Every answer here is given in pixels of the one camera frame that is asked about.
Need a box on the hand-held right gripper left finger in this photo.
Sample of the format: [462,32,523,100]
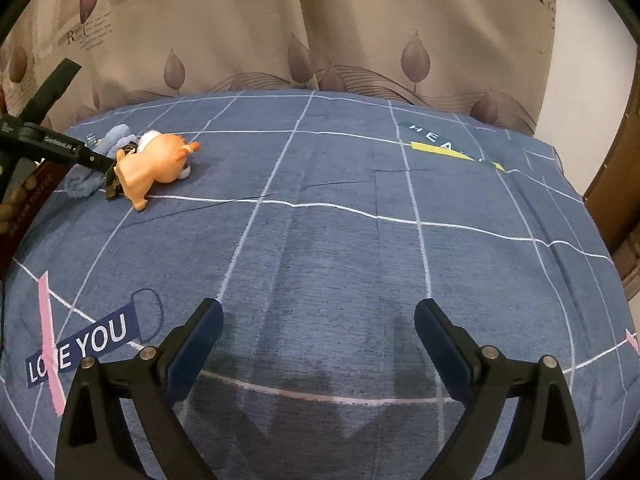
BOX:
[54,298,224,480]

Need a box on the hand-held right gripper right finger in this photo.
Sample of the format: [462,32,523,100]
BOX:
[414,298,587,480]

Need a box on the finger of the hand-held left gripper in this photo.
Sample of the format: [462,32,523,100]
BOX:
[30,124,117,172]
[19,58,83,125]

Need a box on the light blue fluffy towel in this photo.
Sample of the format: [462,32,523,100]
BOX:
[64,124,136,198]

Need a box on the black and gold patterned cloth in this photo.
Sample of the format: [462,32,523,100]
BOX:
[104,142,138,202]

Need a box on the orange soft toy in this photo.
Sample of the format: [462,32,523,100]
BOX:
[114,132,202,211]

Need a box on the person's left hand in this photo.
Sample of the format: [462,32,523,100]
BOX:
[0,185,30,235]

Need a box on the blue checked blanket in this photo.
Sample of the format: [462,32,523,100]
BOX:
[0,89,640,480]

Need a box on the brown wooden furniture edge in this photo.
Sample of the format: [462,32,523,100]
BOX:
[582,100,640,311]

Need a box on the beige leaf print curtain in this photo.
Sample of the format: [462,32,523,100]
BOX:
[0,0,558,136]

